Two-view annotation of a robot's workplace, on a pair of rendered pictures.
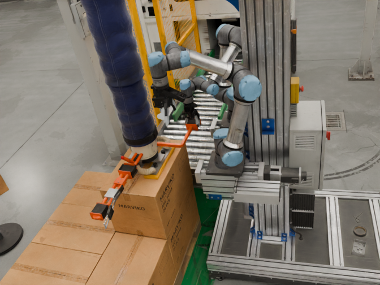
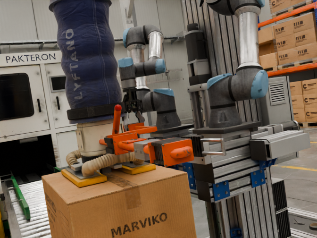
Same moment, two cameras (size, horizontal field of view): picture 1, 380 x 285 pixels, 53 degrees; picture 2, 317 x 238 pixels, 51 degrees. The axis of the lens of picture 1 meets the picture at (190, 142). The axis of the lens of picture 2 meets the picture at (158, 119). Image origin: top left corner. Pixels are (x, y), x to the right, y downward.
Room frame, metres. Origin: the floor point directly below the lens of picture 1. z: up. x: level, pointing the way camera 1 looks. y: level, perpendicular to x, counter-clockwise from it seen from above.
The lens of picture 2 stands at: (1.08, 1.17, 1.18)
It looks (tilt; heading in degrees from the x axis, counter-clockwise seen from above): 3 degrees down; 310
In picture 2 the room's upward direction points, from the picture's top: 8 degrees counter-clockwise
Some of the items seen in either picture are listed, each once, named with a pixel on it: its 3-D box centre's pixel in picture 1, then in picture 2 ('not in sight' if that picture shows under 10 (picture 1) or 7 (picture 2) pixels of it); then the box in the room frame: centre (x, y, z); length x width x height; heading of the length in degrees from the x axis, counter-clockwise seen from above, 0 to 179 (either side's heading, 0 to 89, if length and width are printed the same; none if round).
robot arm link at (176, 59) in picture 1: (177, 59); not in sight; (1.70, -0.01, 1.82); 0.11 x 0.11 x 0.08; 6
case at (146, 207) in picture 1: (150, 185); (112, 224); (2.10, 0.34, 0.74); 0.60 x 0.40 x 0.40; 156
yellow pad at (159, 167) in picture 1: (159, 159); (127, 161); (2.07, 0.23, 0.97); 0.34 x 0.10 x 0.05; 156
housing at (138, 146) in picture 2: (112, 195); (149, 149); (1.69, 0.50, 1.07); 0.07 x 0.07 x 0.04; 66
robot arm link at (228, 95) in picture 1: (234, 98); (163, 99); (2.31, -0.36, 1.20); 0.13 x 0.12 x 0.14; 32
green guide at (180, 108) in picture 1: (193, 80); (13, 193); (3.95, -0.17, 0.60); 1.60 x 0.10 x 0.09; 157
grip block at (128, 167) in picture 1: (128, 171); (122, 143); (1.88, 0.42, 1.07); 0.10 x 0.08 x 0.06; 66
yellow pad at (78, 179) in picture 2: not in sight; (81, 171); (2.15, 0.40, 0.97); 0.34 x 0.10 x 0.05; 156
